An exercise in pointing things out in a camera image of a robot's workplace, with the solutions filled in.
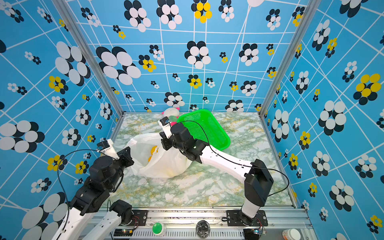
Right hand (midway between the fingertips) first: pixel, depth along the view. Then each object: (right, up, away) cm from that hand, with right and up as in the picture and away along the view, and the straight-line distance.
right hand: (162, 134), depth 74 cm
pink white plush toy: (-1, +13, +37) cm, 39 cm away
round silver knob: (+20, -38, -14) cm, 45 cm away
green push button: (+1, -40, -11) cm, 42 cm away
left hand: (-13, -6, -5) cm, 15 cm away
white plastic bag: (-7, -14, +4) cm, 16 cm away
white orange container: (+58, -42, -11) cm, 72 cm away
